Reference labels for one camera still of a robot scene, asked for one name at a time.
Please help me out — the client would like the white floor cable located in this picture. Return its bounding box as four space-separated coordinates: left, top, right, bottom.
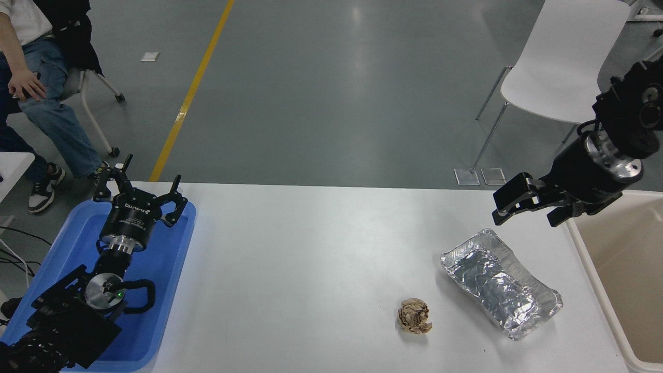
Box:
0 238 32 289

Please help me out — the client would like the grey wheeled chair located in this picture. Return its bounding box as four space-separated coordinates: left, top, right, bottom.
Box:
58 67 126 158

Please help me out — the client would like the blue plastic tray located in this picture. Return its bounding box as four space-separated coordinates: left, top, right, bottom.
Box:
0 199 197 372

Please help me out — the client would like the person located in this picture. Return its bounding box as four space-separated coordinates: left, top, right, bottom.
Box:
0 0 112 214

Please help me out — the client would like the white wheeled chair base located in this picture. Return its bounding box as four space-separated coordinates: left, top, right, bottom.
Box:
627 0 663 62

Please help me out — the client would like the crumpled tan paper ball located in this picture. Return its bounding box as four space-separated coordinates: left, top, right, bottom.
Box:
397 298 433 335

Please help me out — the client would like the black floor cable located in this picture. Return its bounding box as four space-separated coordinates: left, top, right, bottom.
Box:
0 226 53 278

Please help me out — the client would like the black jacket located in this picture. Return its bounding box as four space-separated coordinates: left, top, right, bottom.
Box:
34 0 104 77

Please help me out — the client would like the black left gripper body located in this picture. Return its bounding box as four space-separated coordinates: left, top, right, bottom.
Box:
98 189 162 248

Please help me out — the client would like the person's hand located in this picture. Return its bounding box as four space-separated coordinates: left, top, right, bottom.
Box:
8 67 48 101

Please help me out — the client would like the white chair with metal legs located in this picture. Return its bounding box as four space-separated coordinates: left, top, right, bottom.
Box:
470 0 632 174

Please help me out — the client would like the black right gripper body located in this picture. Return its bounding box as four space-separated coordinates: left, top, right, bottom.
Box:
540 136 623 214

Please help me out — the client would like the silver foil tray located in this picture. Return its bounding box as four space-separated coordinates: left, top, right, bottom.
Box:
440 228 564 341

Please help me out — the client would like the small white table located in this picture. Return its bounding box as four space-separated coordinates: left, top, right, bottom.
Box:
0 152 35 204

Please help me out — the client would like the large pale bin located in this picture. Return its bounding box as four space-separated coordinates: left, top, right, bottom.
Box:
565 189 663 373

